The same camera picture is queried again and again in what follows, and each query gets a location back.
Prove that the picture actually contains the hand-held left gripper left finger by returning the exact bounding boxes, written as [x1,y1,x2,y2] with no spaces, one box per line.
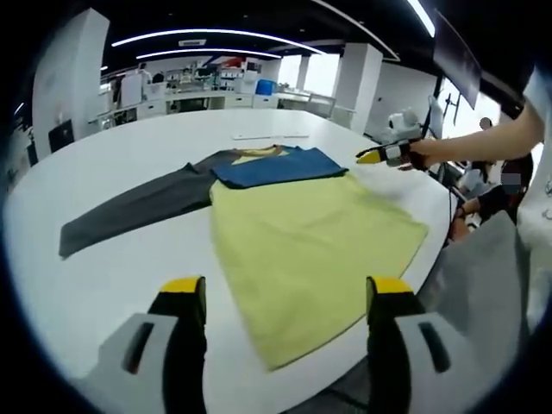
[84,275,208,414]

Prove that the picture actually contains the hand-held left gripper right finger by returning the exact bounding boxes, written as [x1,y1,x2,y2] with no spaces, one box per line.
[365,275,475,414]

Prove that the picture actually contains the yellow grey blue garment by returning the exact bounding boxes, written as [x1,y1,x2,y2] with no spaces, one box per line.
[59,145,430,373]

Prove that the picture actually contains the black tripod stand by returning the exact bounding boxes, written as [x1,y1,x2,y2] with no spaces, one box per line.
[424,77,461,140]

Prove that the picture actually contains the dark hanging screen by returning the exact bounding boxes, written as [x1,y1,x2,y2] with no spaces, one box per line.
[432,8,483,110]

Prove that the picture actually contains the straight diagonal ceiling light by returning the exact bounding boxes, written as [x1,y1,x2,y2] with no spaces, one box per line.
[406,0,437,38]

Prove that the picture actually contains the person's grey trousers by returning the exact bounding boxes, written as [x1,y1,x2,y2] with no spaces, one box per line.
[420,210,534,350]

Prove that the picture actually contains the person's white shirt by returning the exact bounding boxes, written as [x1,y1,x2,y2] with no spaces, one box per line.
[516,68,552,320]

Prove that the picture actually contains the short curved ceiling light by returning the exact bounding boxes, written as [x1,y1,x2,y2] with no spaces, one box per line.
[136,47,282,61]

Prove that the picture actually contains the long curved ceiling light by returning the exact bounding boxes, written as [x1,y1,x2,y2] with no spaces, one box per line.
[110,28,327,55]

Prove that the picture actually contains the tall white cabinet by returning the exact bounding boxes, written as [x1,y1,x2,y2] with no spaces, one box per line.
[120,72,146,110]

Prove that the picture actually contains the black chair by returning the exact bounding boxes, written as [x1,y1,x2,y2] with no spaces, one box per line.
[47,119,74,154]

